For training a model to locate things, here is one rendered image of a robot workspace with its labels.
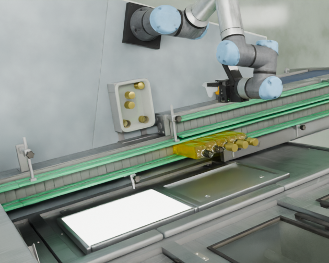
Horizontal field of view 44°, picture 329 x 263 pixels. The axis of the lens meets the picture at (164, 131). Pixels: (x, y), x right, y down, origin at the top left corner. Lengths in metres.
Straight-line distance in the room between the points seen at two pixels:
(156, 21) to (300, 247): 1.02
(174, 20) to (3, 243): 1.33
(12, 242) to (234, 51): 0.91
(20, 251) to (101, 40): 1.42
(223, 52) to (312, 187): 0.70
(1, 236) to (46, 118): 1.21
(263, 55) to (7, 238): 1.00
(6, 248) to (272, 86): 1.01
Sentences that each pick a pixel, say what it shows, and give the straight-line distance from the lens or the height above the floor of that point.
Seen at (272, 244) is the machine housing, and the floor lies 1.64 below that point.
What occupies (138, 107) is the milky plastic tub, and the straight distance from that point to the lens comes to 1.95.
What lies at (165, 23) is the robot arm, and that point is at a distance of 1.76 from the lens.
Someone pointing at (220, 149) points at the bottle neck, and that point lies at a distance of 1.78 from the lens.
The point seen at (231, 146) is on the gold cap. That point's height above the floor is 1.16.
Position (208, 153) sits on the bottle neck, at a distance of 1.73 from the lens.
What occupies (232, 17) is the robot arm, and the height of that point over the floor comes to 1.46.
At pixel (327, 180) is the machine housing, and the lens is 1.81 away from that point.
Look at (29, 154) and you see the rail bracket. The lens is 1.56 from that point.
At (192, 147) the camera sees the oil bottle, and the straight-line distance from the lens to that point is 1.79.
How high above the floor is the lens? 2.51
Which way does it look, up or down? 59 degrees down
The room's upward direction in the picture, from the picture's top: 101 degrees clockwise
